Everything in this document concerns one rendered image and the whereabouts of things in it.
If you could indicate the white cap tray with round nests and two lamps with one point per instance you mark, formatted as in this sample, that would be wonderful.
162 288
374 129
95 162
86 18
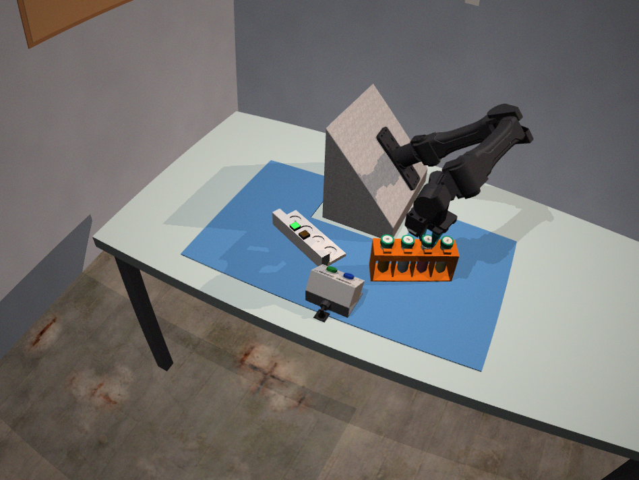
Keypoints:
310 240

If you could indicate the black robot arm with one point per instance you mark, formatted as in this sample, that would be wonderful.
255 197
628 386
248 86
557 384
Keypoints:
496 132

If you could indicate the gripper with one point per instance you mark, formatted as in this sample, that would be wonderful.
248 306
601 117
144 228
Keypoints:
437 232

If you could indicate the blue bench mat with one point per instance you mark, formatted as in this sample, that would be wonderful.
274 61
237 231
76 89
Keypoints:
453 320

